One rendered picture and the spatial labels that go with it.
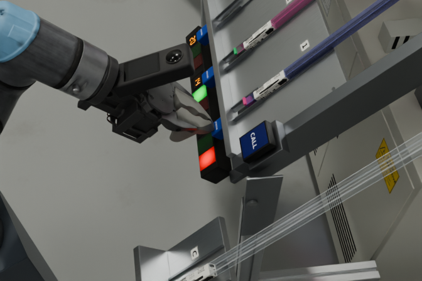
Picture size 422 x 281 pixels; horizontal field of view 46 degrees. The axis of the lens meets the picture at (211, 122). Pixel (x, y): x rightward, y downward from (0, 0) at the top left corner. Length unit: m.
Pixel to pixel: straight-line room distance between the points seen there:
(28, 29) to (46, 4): 1.61
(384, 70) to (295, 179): 1.00
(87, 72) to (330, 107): 0.31
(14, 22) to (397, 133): 0.67
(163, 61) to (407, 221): 0.57
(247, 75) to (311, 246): 0.78
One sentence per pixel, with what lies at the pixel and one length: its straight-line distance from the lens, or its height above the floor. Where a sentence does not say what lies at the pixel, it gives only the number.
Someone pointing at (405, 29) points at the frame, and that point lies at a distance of 1.09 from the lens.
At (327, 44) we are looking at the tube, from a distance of 0.71.
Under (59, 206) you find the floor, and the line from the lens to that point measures 1.59.
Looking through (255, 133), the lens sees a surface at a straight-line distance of 0.67.
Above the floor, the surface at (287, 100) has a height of 0.79.
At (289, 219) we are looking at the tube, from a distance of 0.52.
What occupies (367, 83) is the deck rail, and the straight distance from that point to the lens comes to 0.64.
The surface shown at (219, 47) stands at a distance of 0.88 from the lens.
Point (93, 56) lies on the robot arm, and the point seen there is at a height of 0.87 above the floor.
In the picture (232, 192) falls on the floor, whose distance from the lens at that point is 1.55.
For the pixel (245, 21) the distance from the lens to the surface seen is 0.89.
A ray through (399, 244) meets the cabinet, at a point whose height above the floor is 0.39.
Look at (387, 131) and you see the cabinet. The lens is 1.00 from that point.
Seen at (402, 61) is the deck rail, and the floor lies 0.92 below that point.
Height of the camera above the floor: 1.33
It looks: 52 degrees down
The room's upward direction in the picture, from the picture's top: straight up
